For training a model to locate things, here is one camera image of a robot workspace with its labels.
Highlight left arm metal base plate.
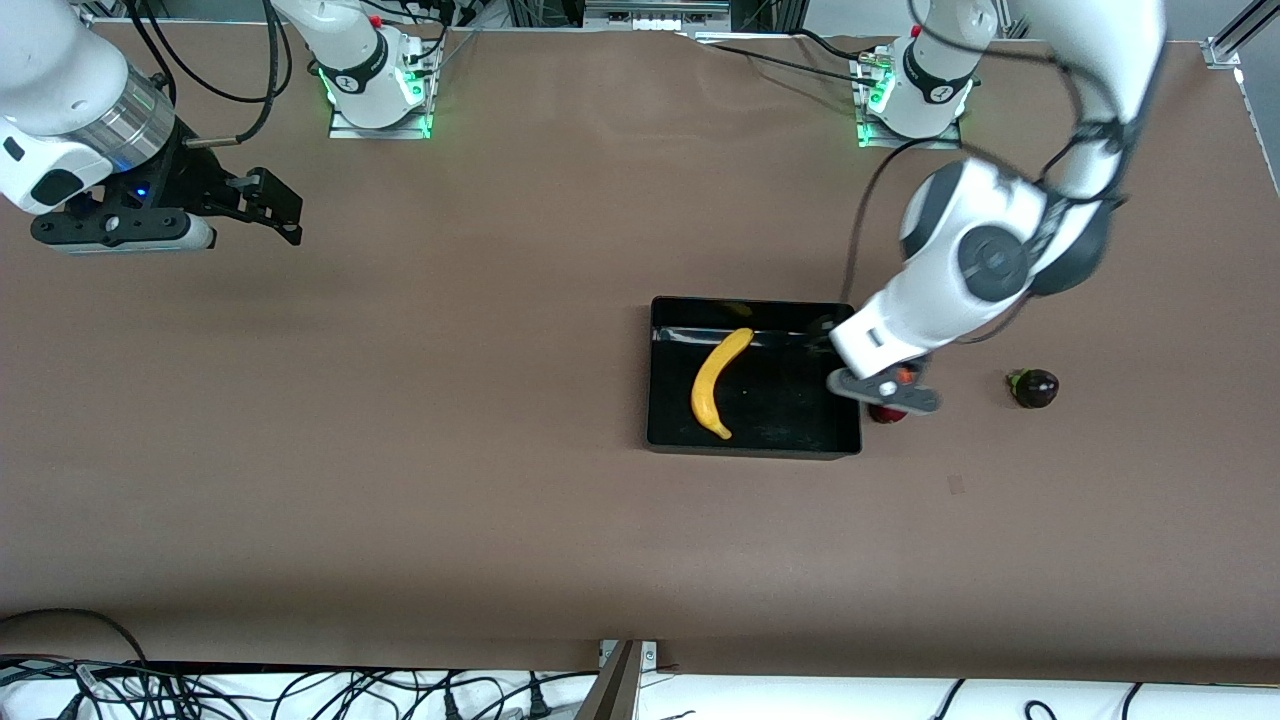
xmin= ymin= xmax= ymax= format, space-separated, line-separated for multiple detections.
xmin=856 ymin=108 xmax=963 ymax=151

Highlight white power strip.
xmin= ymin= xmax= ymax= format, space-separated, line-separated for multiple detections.
xmin=583 ymin=0 xmax=733 ymax=31

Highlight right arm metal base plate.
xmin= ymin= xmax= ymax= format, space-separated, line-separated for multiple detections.
xmin=328 ymin=98 xmax=435 ymax=141

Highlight long black base cable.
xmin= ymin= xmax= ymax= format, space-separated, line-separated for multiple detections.
xmin=690 ymin=35 xmax=873 ymax=89

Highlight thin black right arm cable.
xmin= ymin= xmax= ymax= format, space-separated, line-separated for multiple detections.
xmin=125 ymin=0 xmax=291 ymax=106

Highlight dark purple eggplant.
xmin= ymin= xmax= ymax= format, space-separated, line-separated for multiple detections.
xmin=1007 ymin=367 xmax=1061 ymax=410

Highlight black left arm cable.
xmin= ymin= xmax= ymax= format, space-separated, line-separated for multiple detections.
xmin=840 ymin=0 xmax=1131 ymax=313

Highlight short black base cable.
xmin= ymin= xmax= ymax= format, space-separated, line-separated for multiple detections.
xmin=795 ymin=28 xmax=896 ymax=66

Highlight black plastic tray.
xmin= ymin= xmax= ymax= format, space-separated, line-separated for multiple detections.
xmin=645 ymin=295 xmax=864 ymax=461

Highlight red orange mango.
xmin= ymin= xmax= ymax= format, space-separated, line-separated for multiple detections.
xmin=868 ymin=366 xmax=919 ymax=425

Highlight yellow banana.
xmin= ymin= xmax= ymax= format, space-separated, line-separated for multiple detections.
xmin=690 ymin=327 xmax=756 ymax=441

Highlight black looped floor cable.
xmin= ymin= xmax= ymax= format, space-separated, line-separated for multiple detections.
xmin=0 ymin=607 xmax=153 ymax=669

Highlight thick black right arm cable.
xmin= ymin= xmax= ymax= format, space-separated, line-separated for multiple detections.
xmin=183 ymin=0 xmax=294 ymax=149

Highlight tangled black floor cables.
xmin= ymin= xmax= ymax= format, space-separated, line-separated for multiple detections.
xmin=0 ymin=655 xmax=601 ymax=720

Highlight dark beam with silver bracket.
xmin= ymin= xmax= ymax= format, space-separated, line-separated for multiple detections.
xmin=575 ymin=640 xmax=661 ymax=720

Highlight paper table cover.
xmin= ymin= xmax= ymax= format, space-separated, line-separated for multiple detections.
xmin=0 ymin=20 xmax=1280 ymax=689

